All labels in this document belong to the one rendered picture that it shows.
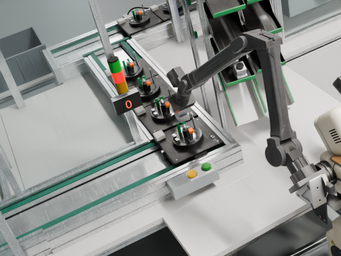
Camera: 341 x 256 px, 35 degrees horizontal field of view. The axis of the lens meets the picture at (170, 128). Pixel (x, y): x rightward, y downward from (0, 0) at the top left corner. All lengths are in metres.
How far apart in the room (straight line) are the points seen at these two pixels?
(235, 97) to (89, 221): 0.83
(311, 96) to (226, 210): 0.83
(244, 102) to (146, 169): 0.52
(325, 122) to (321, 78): 1.59
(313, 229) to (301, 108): 0.86
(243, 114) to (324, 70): 1.05
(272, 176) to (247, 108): 0.33
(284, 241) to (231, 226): 1.09
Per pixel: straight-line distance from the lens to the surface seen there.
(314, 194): 1.76
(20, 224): 2.38
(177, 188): 2.18
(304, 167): 1.76
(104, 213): 2.21
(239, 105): 2.39
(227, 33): 2.25
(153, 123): 2.55
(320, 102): 2.68
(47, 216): 2.36
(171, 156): 2.32
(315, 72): 3.29
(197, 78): 2.01
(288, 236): 3.20
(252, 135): 2.52
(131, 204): 2.23
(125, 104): 2.29
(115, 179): 2.38
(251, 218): 2.14
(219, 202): 2.22
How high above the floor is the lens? 2.41
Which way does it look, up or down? 35 degrees down
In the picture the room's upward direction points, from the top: 15 degrees counter-clockwise
